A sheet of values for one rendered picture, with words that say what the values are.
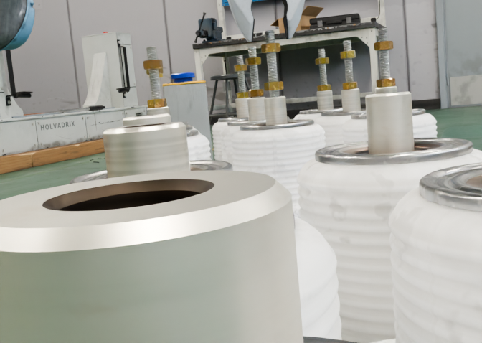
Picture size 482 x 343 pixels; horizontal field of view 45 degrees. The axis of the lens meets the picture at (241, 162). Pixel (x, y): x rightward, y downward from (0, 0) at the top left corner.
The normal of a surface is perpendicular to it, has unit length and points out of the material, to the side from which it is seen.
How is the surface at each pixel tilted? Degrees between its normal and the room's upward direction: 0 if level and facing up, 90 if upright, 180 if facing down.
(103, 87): 90
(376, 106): 90
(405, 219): 57
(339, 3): 90
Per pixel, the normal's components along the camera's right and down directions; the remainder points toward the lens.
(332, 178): -0.69, -0.41
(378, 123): -0.64, 0.14
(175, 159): 0.76, 0.00
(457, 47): -0.36, 0.14
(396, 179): -0.21, -0.43
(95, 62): -0.37, -0.25
